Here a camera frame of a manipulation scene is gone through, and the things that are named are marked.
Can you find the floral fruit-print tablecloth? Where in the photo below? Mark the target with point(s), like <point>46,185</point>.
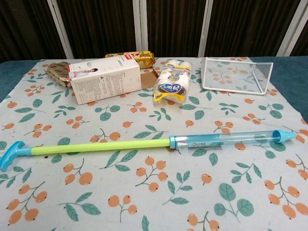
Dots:
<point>154,192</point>

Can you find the blue and green water gun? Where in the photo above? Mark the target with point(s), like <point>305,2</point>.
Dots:
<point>96,149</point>

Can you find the white partition frame post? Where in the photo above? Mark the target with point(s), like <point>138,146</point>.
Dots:
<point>59,26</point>
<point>292,24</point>
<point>139,24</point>
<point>207,24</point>

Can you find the gold packet with red print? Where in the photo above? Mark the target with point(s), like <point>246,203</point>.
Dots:
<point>57,72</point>

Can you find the white lamp carton box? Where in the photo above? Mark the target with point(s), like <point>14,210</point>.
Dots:
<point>106,81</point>

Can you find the plastic-wrapped white roll pack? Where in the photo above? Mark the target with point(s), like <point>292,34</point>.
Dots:
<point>173,81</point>

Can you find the gold snack package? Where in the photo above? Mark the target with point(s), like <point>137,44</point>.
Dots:
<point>144,60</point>

